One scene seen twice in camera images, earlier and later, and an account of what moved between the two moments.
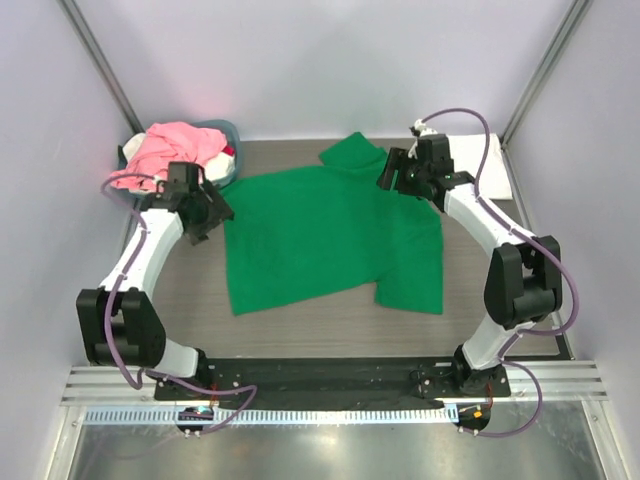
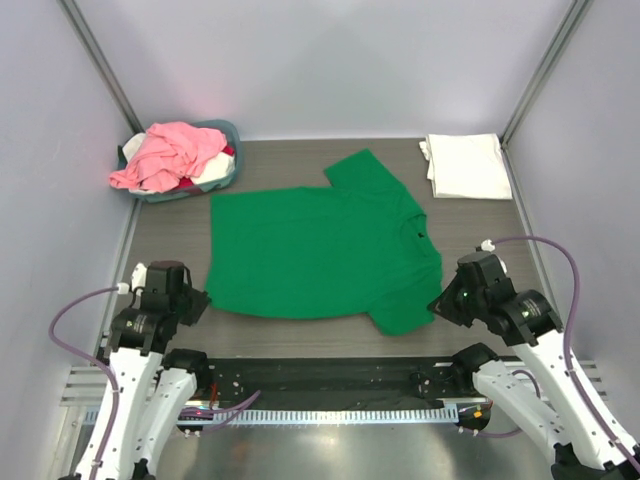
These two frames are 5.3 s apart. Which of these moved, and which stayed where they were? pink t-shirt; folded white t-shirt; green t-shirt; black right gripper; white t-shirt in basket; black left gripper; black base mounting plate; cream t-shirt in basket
Moved: black left gripper; green t-shirt; black right gripper
Stayed: white t-shirt in basket; pink t-shirt; cream t-shirt in basket; folded white t-shirt; black base mounting plate
